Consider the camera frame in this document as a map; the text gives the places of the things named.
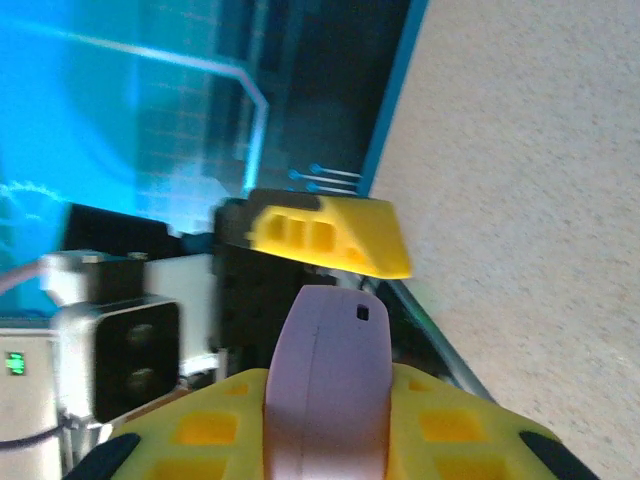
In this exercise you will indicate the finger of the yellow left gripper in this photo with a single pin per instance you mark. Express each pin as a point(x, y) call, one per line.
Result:
point(375, 240)

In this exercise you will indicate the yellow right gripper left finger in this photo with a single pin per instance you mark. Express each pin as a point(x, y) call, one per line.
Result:
point(200, 435)

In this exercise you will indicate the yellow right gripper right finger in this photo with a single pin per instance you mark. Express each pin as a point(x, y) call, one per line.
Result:
point(450, 435)

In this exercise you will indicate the purple earbud charging case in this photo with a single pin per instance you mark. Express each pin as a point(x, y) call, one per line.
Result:
point(325, 390)

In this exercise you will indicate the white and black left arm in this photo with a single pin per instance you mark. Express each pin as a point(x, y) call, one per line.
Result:
point(25, 410)

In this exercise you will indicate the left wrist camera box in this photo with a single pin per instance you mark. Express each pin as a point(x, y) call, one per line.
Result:
point(130, 350)

